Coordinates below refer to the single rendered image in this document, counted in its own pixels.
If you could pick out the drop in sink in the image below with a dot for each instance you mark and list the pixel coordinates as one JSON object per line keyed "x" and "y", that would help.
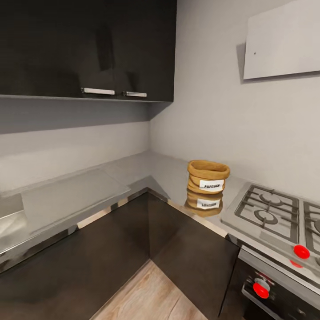
{"x": 26, "y": 214}

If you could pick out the cabinet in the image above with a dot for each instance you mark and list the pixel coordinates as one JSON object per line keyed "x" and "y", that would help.
{"x": 96, "y": 50}

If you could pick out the popcorn bag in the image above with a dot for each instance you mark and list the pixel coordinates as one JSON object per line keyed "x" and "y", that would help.
{"x": 207, "y": 177}

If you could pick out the oven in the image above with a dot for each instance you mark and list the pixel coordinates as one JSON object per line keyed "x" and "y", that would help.
{"x": 258, "y": 291}

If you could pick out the burner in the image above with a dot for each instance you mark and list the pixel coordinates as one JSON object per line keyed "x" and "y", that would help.
{"x": 286, "y": 223}

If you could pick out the range hood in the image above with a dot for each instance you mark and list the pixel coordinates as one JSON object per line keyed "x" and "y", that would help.
{"x": 284, "y": 40}

